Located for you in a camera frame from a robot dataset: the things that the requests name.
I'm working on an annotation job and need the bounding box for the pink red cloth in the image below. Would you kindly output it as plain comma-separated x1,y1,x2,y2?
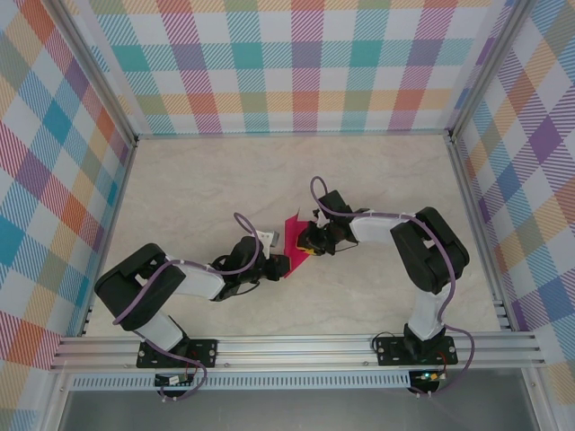
281,206,312,278

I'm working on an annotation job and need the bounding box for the small black circuit board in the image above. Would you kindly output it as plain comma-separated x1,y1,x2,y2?
154,374,199,388

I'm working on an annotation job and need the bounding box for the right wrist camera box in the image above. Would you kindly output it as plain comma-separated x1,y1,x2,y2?
319,189,352,219

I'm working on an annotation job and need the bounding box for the purple cable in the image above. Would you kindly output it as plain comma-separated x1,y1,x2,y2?
309,176,475,400
111,212,270,404

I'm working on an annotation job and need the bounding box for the wide aluminium mounting rail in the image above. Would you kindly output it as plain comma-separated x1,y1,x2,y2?
49,331,547,373

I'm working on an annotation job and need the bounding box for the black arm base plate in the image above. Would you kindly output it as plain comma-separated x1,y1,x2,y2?
137,339,220,369
373,335,459,365

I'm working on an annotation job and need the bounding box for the thin aluminium frame rail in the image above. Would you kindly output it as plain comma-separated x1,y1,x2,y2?
134,128,453,138

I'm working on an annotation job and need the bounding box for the slotted grey cable duct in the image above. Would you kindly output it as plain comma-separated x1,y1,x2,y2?
69,374,414,391

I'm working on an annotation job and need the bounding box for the aluminium frame side rail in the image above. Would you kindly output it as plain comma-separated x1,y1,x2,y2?
447,136,516,333
79,137,139,338

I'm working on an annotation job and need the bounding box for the aluminium frame post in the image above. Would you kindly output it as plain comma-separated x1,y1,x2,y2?
447,0,532,143
47,0,139,147

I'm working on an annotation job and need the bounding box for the aluminium frame leg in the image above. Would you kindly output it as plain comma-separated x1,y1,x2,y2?
520,367,556,431
38,372,73,431

